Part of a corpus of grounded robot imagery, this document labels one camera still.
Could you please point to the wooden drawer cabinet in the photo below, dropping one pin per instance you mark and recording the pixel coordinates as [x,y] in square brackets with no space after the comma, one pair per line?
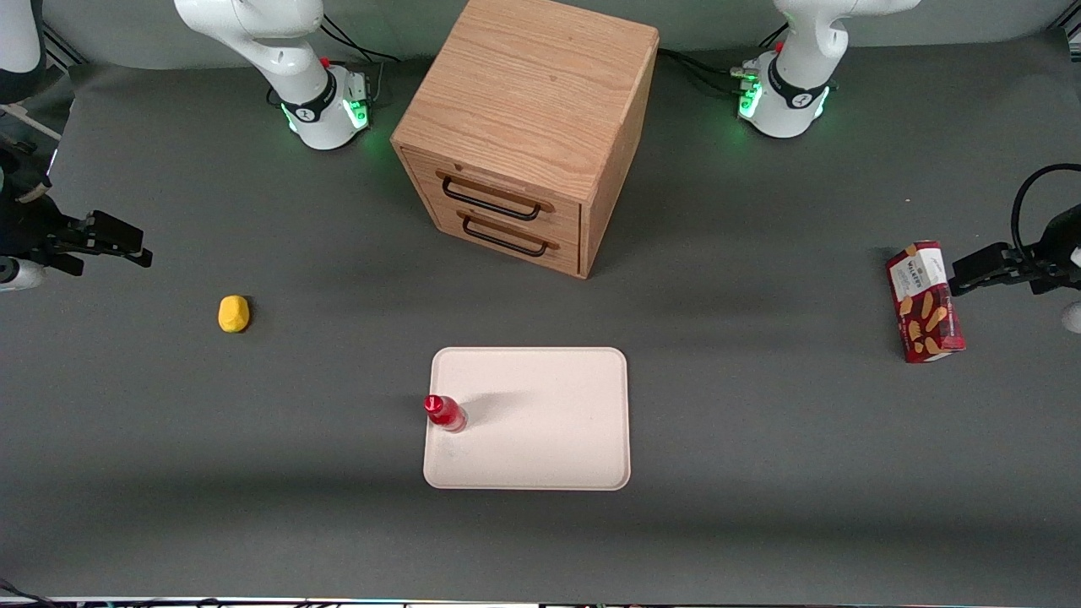
[524,93]

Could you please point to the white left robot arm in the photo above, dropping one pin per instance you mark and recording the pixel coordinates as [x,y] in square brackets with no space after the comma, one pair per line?
[798,93]

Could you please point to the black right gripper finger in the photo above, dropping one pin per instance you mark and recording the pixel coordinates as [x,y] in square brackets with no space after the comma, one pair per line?
[131,256]
[114,231]

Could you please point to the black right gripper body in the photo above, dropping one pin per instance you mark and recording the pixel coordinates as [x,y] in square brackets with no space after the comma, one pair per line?
[24,228]

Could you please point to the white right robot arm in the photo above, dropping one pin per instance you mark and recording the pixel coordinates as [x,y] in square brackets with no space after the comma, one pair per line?
[279,51]

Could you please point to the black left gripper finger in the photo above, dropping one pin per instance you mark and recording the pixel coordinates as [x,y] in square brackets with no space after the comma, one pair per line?
[975,283]
[986,257]

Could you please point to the beige plastic tray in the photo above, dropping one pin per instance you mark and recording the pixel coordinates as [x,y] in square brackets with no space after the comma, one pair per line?
[540,422]

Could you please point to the yellow lemon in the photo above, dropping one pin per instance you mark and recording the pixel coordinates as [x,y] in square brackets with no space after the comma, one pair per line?
[234,314]

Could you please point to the red cookie box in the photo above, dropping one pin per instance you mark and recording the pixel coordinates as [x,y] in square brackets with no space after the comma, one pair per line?
[925,312]

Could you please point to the red coke bottle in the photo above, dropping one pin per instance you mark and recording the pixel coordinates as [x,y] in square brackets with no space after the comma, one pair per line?
[448,414]

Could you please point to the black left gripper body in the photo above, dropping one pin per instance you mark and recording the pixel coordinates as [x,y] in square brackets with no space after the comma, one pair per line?
[1056,242]

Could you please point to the aluminium frame rail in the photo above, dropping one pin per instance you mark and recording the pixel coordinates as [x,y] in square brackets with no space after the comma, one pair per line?
[61,52]

